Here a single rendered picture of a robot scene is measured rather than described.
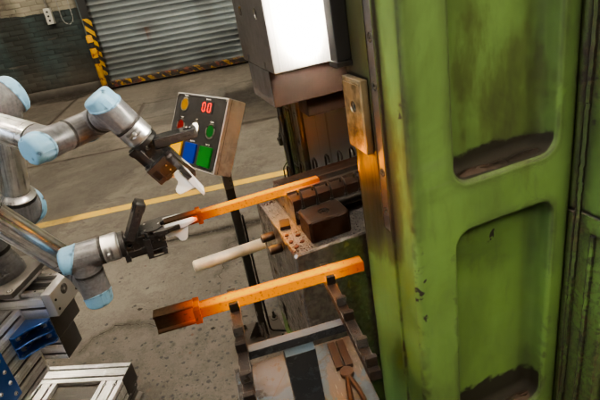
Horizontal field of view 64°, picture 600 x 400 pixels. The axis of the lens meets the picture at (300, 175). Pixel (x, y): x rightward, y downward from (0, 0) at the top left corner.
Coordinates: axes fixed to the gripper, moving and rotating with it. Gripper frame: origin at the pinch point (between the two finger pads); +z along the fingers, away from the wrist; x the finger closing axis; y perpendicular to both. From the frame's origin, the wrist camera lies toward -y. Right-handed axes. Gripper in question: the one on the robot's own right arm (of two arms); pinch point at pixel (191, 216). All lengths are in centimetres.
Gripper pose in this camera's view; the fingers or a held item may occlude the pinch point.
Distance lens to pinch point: 137.8
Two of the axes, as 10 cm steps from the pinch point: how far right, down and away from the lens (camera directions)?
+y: 1.5, 9.0, 4.0
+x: 3.5, 3.3, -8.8
